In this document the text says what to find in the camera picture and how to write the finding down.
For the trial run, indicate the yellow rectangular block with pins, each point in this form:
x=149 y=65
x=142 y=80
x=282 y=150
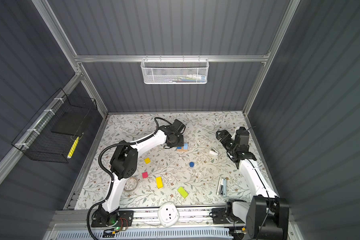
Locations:
x=159 y=182

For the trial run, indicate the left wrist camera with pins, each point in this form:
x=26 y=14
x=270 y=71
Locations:
x=178 y=126

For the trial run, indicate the lime green block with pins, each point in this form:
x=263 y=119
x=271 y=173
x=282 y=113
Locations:
x=182 y=192

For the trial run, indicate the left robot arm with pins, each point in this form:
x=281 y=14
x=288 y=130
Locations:
x=125 y=158

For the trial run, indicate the wood block with holes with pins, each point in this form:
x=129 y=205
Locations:
x=183 y=150

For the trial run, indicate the magenta cube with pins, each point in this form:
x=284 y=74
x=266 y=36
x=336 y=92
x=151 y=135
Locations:
x=145 y=175

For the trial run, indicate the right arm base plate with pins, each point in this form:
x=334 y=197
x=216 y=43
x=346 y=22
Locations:
x=222 y=216

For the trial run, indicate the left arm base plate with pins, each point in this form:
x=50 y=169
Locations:
x=121 y=219

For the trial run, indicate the clear tape roll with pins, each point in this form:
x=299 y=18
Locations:
x=131 y=184

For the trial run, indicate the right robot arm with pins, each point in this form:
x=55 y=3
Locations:
x=266 y=217

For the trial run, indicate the white round device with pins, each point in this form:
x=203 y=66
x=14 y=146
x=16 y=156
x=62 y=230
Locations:
x=168 y=214

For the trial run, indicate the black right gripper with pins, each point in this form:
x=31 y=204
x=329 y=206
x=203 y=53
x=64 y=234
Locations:
x=224 y=141

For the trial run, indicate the black wire basket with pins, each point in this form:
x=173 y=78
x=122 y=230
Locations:
x=51 y=136

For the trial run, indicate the white wire basket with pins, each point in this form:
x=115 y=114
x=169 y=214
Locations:
x=175 y=73

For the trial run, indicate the white staple remover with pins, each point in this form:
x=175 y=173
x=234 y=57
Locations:
x=213 y=152

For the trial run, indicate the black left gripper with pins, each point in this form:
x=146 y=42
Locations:
x=181 y=143

